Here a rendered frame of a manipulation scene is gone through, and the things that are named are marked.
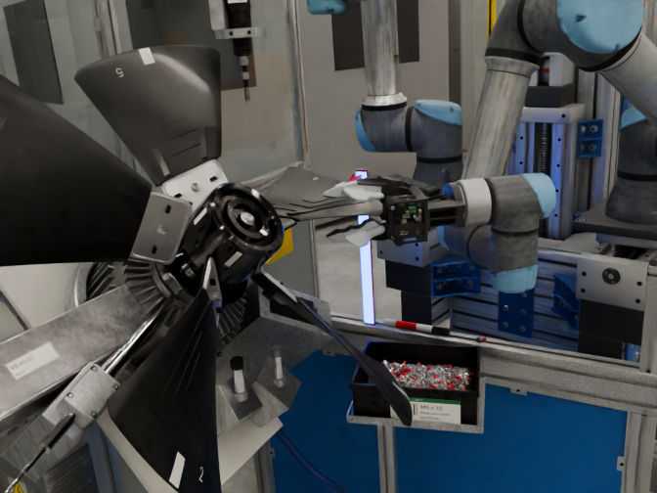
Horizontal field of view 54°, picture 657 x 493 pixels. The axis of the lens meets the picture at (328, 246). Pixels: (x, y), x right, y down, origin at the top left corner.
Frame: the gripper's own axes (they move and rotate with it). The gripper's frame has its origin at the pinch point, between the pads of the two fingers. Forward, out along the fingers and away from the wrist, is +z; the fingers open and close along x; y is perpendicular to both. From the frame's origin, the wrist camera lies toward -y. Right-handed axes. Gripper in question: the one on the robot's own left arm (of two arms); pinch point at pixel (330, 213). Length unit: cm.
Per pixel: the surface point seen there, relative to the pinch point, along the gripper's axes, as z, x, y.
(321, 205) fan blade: 1.3, -0.6, -2.3
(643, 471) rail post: -52, 50, 15
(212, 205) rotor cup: 17.2, -9.4, 16.3
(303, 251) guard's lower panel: -4, 65, -129
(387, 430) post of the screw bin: -7.5, 43.1, 2.5
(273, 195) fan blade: 8.6, -1.1, -8.7
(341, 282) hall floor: -35, 146, -253
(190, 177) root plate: 20.7, -9.6, 4.0
